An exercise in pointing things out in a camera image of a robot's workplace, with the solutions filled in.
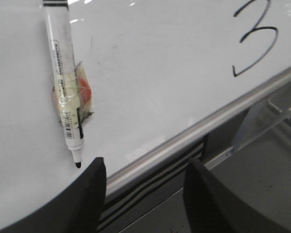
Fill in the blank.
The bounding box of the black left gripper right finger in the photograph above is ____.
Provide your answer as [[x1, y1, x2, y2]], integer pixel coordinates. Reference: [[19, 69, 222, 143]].
[[183, 158, 291, 233]]

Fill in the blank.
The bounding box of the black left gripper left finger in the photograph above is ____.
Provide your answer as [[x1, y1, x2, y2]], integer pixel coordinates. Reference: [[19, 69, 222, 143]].
[[0, 157, 106, 233]]

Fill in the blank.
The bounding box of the white whiteboard with aluminium frame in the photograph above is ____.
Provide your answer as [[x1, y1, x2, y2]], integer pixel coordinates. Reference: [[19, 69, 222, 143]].
[[0, 0, 291, 230]]

